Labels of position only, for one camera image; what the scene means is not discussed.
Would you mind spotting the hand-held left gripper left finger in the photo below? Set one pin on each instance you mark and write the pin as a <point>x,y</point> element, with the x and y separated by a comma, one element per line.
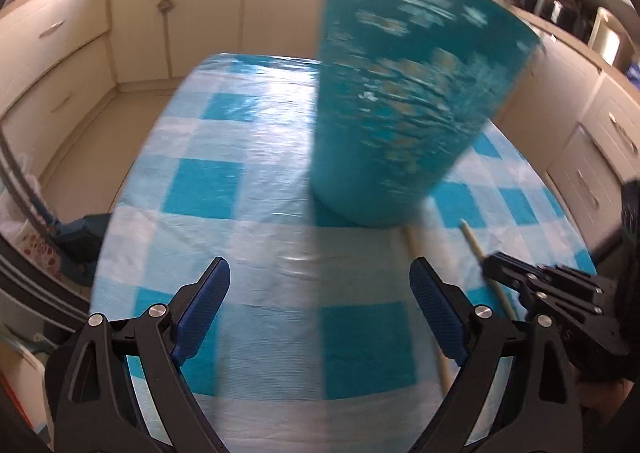
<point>200,308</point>

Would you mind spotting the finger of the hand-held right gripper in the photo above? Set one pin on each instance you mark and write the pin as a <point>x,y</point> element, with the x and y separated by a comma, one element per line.
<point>545,275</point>
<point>565,313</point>

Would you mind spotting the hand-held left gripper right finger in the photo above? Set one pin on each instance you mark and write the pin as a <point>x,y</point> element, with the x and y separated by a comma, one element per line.
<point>440,313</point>

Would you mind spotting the wooden chopstick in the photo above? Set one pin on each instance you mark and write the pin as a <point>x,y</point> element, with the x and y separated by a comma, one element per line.
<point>414,245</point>
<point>470,238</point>

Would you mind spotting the teal patterned cup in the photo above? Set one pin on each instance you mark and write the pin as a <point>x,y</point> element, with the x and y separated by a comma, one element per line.
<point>400,133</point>

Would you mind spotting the person's right hand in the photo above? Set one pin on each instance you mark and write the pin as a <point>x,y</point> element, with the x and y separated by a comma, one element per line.
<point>607,403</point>

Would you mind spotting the blue white checked tablecloth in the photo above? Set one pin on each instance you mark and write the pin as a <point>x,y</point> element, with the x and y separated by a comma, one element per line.
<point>250,258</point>

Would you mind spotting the cream base cabinet with drawers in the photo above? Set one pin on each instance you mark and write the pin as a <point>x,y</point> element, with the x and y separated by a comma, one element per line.
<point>590,143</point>

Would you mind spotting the blue box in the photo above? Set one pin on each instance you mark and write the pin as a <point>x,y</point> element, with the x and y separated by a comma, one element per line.
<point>80,248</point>

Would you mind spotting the blue yellow packet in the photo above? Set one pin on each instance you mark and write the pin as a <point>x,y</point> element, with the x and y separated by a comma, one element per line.
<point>634,75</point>

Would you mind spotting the patterned plastic bag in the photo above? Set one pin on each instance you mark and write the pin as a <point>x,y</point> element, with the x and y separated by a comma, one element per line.
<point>25,233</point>

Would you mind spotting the steel thermal pot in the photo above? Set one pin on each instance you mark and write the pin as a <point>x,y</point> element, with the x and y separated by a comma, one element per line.
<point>607,35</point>

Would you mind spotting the cream stove base cabinet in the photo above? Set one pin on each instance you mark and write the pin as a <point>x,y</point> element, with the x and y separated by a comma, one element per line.
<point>55,58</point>

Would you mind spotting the cream sink base cabinet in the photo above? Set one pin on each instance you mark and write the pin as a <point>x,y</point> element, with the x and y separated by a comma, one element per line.
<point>210,8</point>

